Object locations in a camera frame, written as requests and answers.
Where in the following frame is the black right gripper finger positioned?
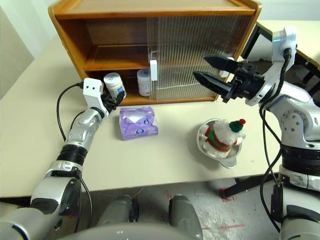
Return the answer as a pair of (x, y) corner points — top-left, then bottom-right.
(203, 55), (240, 75)
(192, 71), (235, 103)

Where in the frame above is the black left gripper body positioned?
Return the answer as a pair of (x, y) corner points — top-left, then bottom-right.
(103, 95), (119, 111)

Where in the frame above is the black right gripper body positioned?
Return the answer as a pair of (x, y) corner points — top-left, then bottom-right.
(231, 60), (266, 101)

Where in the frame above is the white plastic jar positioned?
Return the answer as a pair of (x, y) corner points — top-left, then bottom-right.
(103, 72), (127, 99)
(136, 69), (152, 97)

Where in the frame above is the ribbed clear sliding door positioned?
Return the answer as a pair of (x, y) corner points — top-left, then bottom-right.
(146, 14), (254, 97)

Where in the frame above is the white plush toy with christmas hat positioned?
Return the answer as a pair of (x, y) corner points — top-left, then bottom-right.
(202, 118), (247, 159)

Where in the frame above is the wooden cabinet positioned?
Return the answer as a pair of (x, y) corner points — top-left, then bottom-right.
(47, 0), (263, 106)

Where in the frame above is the purple tissue pack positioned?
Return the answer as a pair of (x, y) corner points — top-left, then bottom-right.
(119, 105), (159, 141)

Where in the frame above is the stainless steel bowl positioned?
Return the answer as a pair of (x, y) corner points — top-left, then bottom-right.
(196, 118), (244, 170)

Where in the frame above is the black table leg base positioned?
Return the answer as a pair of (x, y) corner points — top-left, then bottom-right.
(219, 172), (283, 201)

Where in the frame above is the grey left robot leg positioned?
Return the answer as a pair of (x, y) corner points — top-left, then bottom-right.
(96, 194), (140, 226)

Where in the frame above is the grey robot leg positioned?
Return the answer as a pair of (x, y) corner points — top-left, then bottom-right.
(96, 194), (140, 226)
(168, 194), (203, 240)

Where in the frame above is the silver robot torso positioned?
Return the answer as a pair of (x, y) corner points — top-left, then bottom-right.
(57, 221), (201, 240)

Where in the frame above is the grey right robot leg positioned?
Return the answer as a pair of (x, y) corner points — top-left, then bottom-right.
(168, 194), (203, 240)

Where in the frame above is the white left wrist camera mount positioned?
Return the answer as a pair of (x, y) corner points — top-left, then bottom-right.
(82, 77), (110, 118)

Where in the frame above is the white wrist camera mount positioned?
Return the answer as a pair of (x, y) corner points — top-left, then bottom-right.
(246, 25), (298, 106)
(82, 77), (110, 118)

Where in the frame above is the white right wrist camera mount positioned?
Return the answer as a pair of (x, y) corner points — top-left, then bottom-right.
(246, 25), (298, 106)

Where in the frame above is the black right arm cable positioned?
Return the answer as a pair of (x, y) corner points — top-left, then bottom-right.
(258, 47), (293, 233)

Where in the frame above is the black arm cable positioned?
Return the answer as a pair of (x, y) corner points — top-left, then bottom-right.
(56, 82), (93, 233)
(258, 47), (293, 233)

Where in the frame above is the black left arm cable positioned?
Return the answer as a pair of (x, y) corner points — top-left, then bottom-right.
(56, 82), (93, 233)

